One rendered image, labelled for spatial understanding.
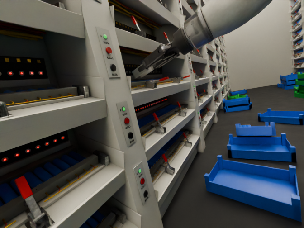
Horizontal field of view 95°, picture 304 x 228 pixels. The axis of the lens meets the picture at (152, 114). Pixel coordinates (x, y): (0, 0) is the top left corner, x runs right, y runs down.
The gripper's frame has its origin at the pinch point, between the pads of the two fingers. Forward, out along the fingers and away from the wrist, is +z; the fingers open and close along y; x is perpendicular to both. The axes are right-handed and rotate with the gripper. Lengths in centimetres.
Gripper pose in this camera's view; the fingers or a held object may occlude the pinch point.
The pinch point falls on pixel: (142, 70)
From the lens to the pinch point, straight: 57.4
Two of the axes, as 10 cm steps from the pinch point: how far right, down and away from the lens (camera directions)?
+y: -5.2, 2.5, -8.2
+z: -7.5, 3.3, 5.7
